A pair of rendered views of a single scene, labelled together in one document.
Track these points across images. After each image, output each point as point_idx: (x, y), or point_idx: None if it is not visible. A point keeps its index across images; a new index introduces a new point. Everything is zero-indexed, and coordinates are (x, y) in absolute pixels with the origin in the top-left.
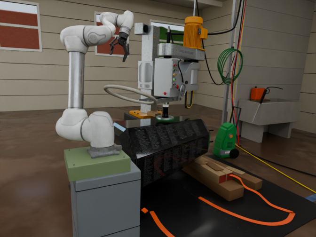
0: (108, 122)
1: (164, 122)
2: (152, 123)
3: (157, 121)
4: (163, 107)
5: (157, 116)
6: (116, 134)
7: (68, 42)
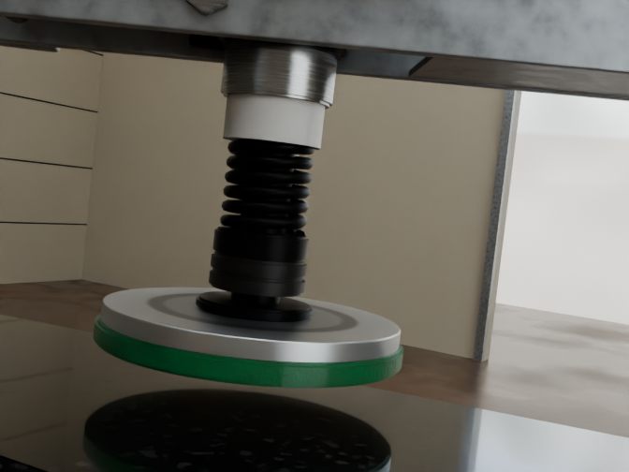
0: None
1: (309, 388)
2: (506, 435)
3: (329, 421)
4: (301, 157)
5: (311, 336)
6: None
7: None
